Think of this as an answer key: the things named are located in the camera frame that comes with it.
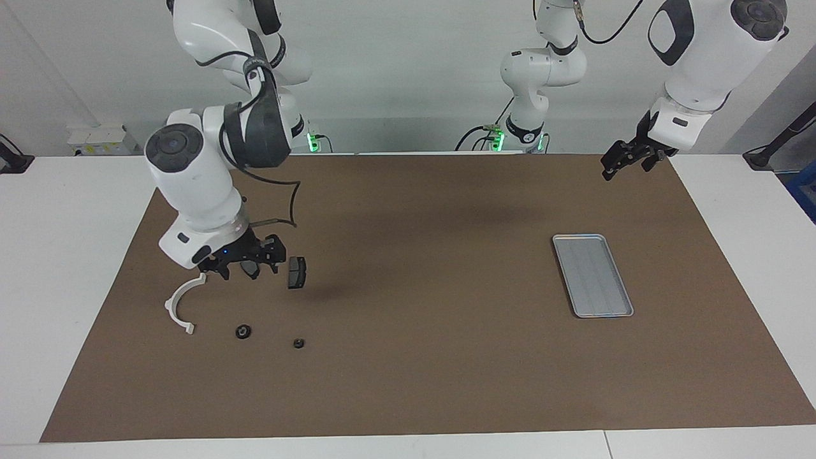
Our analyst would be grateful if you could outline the silver metal tray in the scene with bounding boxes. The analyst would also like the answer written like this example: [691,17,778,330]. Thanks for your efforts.
[552,234,634,318]

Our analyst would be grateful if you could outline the blue crate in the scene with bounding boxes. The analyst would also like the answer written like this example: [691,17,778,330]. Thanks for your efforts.
[785,167,816,224]

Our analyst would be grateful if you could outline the brown table mat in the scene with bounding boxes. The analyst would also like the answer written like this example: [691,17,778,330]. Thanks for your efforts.
[40,153,816,442]

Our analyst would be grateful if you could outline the white power strip box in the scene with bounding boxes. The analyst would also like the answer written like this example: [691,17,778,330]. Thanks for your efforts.
[67,124,138,156]

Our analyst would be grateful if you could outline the white semicircular bracket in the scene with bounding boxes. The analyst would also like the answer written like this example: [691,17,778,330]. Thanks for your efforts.
[164,273,207,335]

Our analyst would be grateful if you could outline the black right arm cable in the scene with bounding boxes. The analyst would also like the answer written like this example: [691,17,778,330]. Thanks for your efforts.
[191,38,302,229]

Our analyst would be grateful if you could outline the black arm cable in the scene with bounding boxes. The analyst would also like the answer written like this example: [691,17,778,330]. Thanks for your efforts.
[574,0,648,45]
[191,38,302,229]

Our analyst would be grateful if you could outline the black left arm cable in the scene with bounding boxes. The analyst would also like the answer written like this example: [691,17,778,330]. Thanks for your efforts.
[574,0,648,45]

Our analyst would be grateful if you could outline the black left base cable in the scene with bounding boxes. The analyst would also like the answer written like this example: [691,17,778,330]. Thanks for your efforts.
[455,96,517,152]

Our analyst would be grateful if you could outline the black clamp mount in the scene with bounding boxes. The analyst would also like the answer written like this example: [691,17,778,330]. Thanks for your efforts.
[0,134,34,174]

